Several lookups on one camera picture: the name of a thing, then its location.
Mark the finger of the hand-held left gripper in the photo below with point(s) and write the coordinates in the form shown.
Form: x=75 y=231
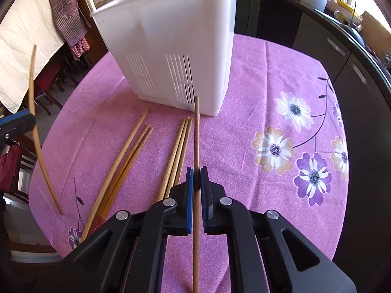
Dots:
x=18 y=126
x=18 y=116

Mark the yellow-green mug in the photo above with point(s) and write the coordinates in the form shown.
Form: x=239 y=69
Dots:
x=340 y=16

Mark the white plastic utensil holder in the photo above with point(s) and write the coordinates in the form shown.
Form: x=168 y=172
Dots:
x=171 y=30

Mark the yellow plastic tray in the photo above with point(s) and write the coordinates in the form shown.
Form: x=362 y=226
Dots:
x=348 y=7

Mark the dark stone countertop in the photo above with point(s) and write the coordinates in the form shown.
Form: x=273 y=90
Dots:
x=323 y=12

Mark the pink floral tablecloth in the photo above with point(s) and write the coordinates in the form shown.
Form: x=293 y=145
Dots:
x=244 y=82

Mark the white hanging cloth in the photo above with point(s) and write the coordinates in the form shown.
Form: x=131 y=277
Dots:
x=21 y=52

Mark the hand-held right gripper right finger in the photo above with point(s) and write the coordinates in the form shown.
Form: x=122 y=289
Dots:
x=206 y=207

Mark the green base kitchen cabinets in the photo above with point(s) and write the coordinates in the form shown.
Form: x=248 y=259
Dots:
x=351 y=82

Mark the checked purple apron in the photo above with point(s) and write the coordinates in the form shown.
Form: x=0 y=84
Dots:
x=67 y=15

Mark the wooden cutting board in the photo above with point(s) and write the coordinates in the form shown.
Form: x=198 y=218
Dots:
x=377 y=33

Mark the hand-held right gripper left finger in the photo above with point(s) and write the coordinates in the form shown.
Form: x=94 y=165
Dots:
x=190 y=201

